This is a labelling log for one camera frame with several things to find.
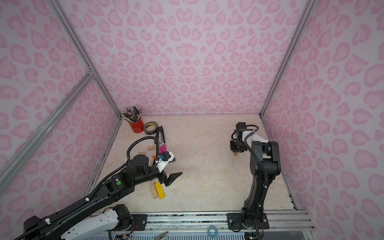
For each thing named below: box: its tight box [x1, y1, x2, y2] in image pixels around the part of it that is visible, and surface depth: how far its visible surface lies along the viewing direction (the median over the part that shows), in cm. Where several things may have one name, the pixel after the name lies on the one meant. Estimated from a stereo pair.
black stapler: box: [155, 125, 166, 144], surface depth 109 cm
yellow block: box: [154, 182, 166, 199], surface depth 85 cm
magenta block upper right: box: [161, 144, 167, 153], surface depth 103 cm
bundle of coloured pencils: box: [121, 105, 142, 123], surface depth 101 cm
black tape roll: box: [143, 121, 158, 135], surface depth 113 cm
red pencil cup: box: [128, 116, 145, 134], surface depth 109 cm
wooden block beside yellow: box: [150, 181, 159, 199], surface depth 84 cm
